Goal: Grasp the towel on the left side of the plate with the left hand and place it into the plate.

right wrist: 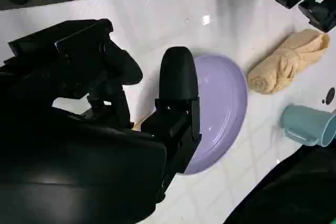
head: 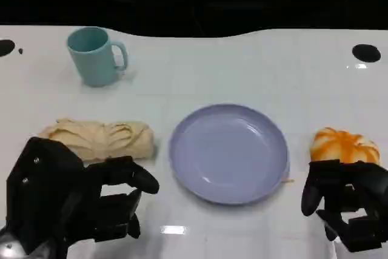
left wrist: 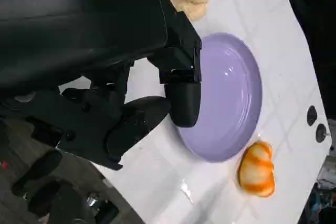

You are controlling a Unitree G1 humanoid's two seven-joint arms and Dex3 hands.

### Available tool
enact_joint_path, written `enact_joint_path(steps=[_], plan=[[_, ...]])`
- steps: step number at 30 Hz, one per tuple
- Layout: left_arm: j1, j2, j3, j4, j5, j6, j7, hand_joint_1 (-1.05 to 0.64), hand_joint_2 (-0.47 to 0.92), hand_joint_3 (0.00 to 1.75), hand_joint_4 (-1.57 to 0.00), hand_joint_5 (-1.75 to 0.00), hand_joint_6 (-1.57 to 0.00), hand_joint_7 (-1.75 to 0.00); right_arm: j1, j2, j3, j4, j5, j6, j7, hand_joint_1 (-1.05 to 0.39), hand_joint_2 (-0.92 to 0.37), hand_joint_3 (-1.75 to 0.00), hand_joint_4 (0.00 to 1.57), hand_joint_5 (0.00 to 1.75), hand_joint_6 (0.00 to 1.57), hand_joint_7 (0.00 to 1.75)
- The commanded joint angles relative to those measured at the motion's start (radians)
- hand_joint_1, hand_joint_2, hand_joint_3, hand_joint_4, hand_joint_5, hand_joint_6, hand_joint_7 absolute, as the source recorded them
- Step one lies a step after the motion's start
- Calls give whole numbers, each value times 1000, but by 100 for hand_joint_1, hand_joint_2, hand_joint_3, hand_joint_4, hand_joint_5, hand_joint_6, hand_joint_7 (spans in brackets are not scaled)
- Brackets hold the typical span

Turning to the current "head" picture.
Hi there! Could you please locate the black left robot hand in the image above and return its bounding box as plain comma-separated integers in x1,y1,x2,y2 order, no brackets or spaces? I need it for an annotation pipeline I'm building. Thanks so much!
65,155,160,243

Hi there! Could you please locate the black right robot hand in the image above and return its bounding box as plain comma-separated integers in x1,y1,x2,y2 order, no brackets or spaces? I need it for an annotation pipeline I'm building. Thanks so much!
300,159,388,254

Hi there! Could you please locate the beige towel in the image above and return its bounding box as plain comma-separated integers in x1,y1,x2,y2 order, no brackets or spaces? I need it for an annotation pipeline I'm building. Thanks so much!
38,118,156,163

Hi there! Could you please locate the orange and white bread roll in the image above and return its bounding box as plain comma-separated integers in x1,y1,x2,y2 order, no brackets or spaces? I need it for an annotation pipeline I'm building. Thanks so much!
309,126,381,164

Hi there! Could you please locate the lilac plate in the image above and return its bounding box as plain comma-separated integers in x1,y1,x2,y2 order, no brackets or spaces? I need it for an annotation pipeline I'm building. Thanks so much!
168,104,289,206

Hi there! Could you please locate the pale green mug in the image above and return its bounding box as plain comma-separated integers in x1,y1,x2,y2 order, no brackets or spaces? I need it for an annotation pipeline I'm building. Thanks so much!
66,26,129,88

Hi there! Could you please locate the black round table grommet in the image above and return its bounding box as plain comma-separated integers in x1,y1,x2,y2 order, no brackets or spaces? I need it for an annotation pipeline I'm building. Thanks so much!
0,39,16,58
352,44,382,63

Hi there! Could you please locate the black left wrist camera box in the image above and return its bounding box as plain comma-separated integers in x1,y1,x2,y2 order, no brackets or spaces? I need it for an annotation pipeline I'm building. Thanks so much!
5,136,85,256

